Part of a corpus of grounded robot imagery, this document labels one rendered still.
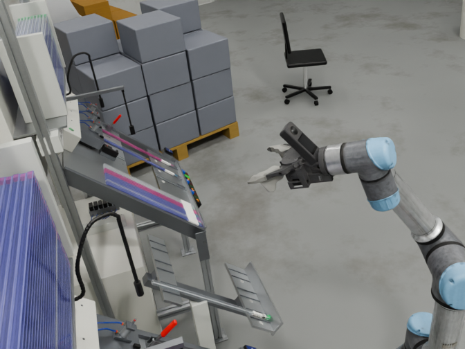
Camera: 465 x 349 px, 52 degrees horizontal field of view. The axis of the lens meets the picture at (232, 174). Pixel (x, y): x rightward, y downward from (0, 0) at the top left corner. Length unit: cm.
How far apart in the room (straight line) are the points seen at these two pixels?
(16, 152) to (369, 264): 241
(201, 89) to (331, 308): 216
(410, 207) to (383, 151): 33
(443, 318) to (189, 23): 343
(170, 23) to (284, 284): 211
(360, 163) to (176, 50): 292
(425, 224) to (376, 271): 164
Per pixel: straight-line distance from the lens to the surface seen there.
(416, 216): 142
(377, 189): 117
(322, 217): 344
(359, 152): 112
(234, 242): 327
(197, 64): 403
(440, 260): 146
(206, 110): 420
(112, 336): 131
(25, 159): 109
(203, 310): 184
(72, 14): 531
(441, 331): 159
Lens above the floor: 215
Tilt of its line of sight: 33 degrees down
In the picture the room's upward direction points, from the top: 7 degrees counter-clockwise
